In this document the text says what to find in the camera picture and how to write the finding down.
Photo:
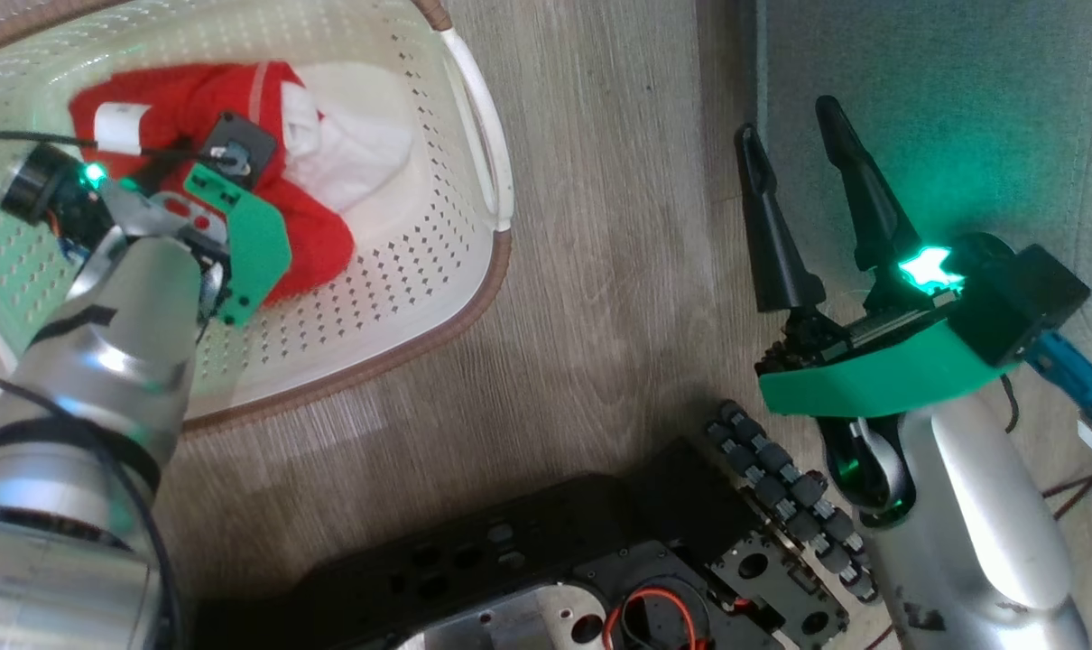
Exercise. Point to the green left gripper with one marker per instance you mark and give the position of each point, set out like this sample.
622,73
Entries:
257,253

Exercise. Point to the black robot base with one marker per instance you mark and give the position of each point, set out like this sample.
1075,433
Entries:
510,578

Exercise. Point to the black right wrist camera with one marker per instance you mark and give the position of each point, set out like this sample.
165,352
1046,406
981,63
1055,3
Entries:
1024,298

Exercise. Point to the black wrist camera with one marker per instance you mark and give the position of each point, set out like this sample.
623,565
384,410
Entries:
239,144
1024,298

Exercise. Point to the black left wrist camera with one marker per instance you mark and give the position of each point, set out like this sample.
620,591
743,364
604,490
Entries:
239,144

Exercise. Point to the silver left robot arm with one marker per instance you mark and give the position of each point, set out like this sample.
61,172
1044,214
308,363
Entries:
104,361

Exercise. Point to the red garment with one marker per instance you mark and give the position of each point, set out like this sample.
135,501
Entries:
320,244

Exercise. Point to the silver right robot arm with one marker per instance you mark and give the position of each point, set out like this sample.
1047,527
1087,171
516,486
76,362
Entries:
979,506

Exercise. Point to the white perforated laundry basket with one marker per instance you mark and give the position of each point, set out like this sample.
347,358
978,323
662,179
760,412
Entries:
402,298

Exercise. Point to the white garment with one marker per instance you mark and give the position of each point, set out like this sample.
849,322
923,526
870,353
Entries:
356,153

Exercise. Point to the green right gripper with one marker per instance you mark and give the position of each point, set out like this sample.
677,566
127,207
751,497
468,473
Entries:
871,384

